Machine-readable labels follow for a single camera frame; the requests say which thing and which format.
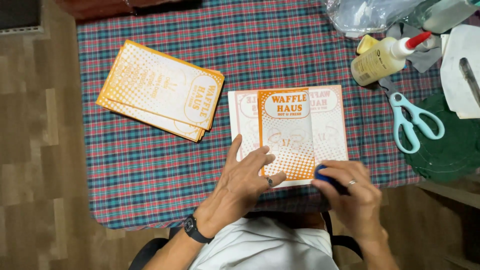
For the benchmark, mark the person's right hand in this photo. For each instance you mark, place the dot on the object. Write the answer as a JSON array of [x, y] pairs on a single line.
[[356, 206]]

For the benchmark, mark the person's left hand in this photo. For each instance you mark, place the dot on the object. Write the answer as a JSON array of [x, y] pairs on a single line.
[[232, 191]]

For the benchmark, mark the person's right fingers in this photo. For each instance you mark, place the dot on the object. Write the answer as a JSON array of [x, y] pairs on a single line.
[[337, 176]]

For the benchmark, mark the blue glue stick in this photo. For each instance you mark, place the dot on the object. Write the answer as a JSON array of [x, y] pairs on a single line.
[[323, 174]]

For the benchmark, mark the orange printed paper sheet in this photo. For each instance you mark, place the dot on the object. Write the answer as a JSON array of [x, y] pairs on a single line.
[[287, 131]]

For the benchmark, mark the light blue scissors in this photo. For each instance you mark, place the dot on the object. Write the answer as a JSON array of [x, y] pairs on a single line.
[[407, 123]]

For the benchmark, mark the person's white shirt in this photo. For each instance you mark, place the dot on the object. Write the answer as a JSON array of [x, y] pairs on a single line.
[[262, 247]]

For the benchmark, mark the dark green round mat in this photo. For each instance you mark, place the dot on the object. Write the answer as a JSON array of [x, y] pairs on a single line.
[[450, 153]]

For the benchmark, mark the glue bottle with red cap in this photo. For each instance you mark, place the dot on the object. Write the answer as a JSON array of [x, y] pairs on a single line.
[[378, 60]]

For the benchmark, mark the wooden side shelf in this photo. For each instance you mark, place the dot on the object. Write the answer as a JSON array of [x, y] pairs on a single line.
[[457, 225]]

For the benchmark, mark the grey cloth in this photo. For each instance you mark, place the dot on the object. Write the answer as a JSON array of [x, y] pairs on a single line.
[[425, 60]]

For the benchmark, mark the white paper sheets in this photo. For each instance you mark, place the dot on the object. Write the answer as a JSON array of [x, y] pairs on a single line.
[[455, 86]]

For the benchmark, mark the black wristwatch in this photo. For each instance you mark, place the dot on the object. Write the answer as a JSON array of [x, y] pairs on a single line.
[[193, 227]]

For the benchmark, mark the clear plastic bag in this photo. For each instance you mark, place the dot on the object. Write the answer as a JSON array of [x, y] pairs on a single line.
[[360, 15]]

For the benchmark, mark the grey craft knife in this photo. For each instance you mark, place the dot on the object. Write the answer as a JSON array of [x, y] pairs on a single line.
[[468, 77]]

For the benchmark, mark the red and green plaid tablecloth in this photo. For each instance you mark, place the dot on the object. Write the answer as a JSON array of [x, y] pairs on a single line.
[[157, 168]]

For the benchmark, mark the stack of orange printed papers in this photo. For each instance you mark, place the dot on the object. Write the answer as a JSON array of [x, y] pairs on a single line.
[[161, 88]]

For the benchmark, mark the brown wooden furniture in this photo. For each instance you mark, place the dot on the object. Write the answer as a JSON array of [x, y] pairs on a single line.
[[112, 7]]

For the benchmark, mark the dark box with grey edge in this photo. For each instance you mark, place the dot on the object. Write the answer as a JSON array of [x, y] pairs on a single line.
[[18, 15]]

